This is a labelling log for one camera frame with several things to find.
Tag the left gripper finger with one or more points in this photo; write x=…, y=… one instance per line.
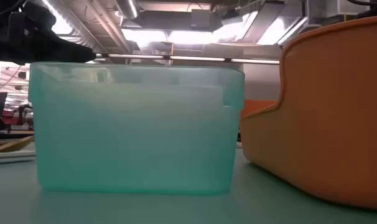
x=76, y=54

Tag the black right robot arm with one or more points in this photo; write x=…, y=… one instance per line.
x=375, y=9

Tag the teal translucent plastic bin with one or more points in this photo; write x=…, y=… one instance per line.
x=129, y=130

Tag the wooden board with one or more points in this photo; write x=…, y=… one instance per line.
x=11, y=144

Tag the long ceiling strip light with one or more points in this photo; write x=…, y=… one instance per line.
x=191, y=58

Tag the green table mat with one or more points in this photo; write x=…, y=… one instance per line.
x=176, y=208

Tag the orange plastic bin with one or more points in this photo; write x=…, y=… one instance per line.
x=331, y=109

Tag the silver round air duct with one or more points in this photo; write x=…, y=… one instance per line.
x=127, y=7

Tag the dark ceiling duct box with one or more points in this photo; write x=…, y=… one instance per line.
x=176, y=20

